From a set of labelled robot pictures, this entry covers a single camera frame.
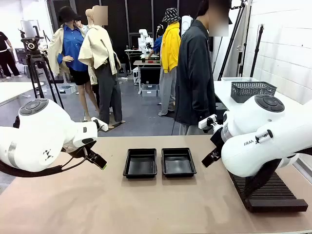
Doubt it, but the grey mesh basket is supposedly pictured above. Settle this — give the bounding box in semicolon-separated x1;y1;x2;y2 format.
230;81;277;103

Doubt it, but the patterned bucket hat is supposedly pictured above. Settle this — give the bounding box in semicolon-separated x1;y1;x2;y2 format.
162;7;181;23

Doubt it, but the person in light blue shirt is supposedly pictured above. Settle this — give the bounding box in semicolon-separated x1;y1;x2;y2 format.
75;20;89;37

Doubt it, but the small white background robot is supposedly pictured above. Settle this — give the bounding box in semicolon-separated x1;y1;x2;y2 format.
138;29;154;59

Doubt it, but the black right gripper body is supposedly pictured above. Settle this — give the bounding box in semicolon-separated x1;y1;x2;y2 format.
210;126;225;156

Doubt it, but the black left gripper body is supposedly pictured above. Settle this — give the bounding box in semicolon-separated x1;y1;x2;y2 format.
62;140;98;159

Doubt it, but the black light stand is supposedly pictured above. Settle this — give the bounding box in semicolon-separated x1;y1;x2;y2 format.
217;0;252;81

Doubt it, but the person in dark jacket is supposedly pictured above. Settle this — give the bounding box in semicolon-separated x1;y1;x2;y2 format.
174;0;230;136

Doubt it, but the clear floor storage bin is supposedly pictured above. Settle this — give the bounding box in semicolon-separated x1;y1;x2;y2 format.
141;84;158;98

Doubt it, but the white round-edged table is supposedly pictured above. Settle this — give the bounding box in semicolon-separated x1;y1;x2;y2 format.
0;81;44;107

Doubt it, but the clear plastic container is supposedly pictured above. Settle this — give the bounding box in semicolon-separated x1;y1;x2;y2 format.
220;77;259;82

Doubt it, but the mannequin with blue shirt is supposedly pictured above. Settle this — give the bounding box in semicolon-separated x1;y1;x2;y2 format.
47;6;99;122

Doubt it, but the person in black clothes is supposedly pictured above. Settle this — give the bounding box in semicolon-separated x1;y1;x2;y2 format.
0;31;20;78

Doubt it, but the mannequin with yellow top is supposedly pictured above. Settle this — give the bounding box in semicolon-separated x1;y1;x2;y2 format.
157;7;182;117

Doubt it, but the thin black stand pole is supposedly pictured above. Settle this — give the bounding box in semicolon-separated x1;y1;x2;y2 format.
250;24;265;78

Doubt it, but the mannequin with cream shirt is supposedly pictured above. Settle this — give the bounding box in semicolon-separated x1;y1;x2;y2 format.
78;5;126;129

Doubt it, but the black slotted board rack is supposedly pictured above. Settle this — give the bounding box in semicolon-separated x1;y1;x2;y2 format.
229;170;309;213

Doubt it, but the black camera tripod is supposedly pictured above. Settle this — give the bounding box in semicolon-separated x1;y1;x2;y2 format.
25;55;65;110

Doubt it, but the black floppy hat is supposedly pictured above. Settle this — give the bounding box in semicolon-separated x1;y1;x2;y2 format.
58;6;82;24

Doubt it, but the background work desk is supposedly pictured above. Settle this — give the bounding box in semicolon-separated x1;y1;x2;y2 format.
133;59;163;95

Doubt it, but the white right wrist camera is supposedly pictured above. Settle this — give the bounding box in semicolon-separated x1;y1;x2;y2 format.
198;114;217;130

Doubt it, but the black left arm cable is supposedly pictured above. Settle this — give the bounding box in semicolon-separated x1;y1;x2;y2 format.
0;146;88;178

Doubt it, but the black ESD tray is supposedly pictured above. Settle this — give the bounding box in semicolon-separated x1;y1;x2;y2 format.
161;147;197;178
122;148;158;179

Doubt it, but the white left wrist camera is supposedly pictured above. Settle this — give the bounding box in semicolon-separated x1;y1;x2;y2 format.
91;117;109;132

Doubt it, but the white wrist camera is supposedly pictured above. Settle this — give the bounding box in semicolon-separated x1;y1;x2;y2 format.
198;114;217;130
91;117;109;132

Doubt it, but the white side table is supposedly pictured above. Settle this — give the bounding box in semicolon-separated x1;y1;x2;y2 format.
213;80;308;115

